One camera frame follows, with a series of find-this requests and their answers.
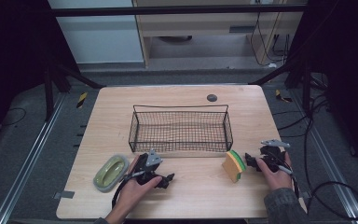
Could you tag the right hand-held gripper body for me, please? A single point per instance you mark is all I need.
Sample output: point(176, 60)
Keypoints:
point(273, 155)

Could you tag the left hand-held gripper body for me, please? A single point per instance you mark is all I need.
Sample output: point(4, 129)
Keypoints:
point(147, 169)

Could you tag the yellow and green sponge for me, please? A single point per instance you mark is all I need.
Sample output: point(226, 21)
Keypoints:
point(231, 166)

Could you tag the person's right hand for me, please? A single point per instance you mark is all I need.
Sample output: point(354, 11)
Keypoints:
point(278, 180)

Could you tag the person's left hand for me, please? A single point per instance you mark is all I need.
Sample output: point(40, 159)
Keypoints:
point(133, 194)

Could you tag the green soap dish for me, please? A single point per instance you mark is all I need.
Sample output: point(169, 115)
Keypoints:
point(110, 173)

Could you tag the yellow and black tape strip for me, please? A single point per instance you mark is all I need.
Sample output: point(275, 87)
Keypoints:
point(81, 100)
point(282, 97)

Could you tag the round grey table grommet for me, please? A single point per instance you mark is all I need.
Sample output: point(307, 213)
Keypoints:
point(212, 98)

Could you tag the black metal stand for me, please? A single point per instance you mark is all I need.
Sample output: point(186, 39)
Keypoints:
point(306, 90)
point(48, 93)

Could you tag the grey tape piece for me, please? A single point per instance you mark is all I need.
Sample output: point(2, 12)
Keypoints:
point(64, 194)

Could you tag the white cabinet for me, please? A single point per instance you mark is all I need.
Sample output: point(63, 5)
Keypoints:
point(102, 40)

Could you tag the light wooden desk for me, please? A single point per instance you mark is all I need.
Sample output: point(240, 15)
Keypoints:
point(199, 21)

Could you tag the aluminium floor rail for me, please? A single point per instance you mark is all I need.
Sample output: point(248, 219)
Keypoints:
point(28, 161)
point(332, 161)

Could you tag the black horizontal frame bar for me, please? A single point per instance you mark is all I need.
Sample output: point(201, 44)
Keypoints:
point(167, 10)

